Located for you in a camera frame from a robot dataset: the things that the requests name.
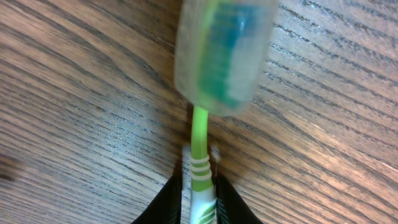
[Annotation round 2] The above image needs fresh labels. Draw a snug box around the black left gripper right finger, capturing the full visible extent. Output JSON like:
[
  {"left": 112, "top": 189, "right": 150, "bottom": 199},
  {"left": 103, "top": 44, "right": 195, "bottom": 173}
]
[{"left": 214, "top": 172, "right": 262, "bottom": 224}]

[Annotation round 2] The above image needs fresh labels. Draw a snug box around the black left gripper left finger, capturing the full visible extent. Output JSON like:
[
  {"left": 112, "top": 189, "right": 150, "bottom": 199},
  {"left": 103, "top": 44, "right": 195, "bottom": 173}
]
[{"left": 131, "top": 170, "right": 183, "bottom": 224}]

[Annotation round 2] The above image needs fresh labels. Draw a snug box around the green toothbrush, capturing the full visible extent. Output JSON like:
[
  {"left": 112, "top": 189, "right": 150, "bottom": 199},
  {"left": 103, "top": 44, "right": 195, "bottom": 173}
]
[{"left": 174, "top": 0, "right": 278, "bottom": 223}]

